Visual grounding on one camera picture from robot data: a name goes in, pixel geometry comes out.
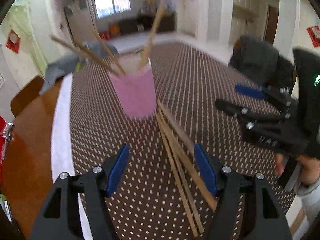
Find wooden chair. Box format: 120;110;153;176
10;76;45;117

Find person's right forearm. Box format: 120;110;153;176
295;177;320;230

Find white cabinets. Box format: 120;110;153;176
230;0;263;40

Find heap of small household items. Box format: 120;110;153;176
140;0;175;15

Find red diamond door decoration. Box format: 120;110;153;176
5;29;21;54

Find orange cardboard box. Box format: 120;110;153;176
109;23;120;37

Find grey jacket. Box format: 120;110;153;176
40;41;119;94

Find pile of wooden chopsticks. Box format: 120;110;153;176
155;99;217;237

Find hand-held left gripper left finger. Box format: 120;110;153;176
29;144;130;240

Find green white small box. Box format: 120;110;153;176
0;194;12;223

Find green door curtain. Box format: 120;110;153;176
7;0;48;73

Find brown door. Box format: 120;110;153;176
264;4;278;44

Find white door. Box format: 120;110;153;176
179;0;198;34

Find person's right hand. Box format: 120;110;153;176
274;153;320;189

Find white refrigerator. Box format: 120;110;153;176
64;0;97;39

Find pink cup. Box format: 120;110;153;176
109;56;157;119

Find red wall decoration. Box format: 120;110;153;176
307;25;320;47

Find barred window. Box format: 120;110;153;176
92;0;131;19

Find brown polka dot tablecloth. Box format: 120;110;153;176
70;41;295;240

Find white green bundle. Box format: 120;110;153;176
74;54;87;72

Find white table mat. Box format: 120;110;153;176
51;72;88;240

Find dark wooden desk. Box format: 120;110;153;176
117;12;175;34

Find red bag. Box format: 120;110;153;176
0;116;15;188

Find single wooden chopstick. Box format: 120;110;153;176
92;31;126;75
74;42;123;75
138;0;165;69
51;35;120;76

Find dark jacket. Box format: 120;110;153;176
229;35;295;90

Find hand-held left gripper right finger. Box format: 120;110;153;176
194;143;293;240

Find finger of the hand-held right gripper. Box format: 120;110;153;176
215;99;307;158
234;84;295;116

